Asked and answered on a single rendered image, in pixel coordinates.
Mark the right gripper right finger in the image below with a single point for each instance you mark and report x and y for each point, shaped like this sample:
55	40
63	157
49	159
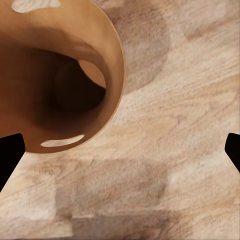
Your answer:
232	148

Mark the trash can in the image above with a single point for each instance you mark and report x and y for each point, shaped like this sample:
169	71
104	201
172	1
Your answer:
62	74

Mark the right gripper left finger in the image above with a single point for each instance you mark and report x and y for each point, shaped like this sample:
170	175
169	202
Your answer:
12	148

